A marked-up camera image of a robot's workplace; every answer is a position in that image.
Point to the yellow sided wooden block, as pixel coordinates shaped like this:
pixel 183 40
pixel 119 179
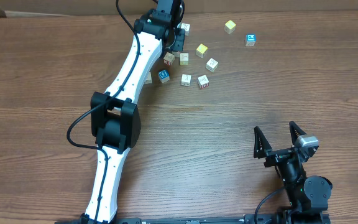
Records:
pixel 184 58

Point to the blue letter P block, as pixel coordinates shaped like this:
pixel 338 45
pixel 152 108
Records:
pixel 250 40

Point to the red sided wooden block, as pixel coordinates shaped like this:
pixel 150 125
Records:
pixel 168 59

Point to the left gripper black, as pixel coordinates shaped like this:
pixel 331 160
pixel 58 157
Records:
pixel 179 38

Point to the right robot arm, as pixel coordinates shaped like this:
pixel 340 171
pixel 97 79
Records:
pixel 308 196

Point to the red sided picture block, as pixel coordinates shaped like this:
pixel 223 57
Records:
pixel 203 81

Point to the patterned top wooden block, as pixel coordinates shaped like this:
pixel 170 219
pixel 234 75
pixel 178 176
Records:
pixel 211 65

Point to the blue letter wooden block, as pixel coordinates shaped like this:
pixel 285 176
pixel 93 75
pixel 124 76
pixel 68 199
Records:
pixel 163 76

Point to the red letter wooden block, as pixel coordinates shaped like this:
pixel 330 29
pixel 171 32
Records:
pixel 177 54

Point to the cardboard back wall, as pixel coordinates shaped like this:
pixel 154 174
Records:
pixel 108 7

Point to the number one wooden block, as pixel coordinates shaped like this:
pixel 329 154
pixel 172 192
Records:
pixel 185 80

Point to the yellow top far block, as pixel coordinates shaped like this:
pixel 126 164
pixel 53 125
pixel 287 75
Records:
pixel 230 27

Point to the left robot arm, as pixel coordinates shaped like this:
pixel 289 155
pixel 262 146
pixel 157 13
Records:
pixel 115 118

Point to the far left wooden block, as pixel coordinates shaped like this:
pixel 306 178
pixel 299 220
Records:
pixel 148 79

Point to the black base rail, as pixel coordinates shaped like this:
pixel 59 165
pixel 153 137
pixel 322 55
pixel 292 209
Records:
pixel 191 221

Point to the yellow top central block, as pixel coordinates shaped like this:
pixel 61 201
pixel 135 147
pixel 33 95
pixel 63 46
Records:
pixel 201 50

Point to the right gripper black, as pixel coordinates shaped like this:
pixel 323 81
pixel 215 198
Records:
pixel 279 153

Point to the wooden block beside teal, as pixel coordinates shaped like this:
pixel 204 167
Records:
pixel 186 28

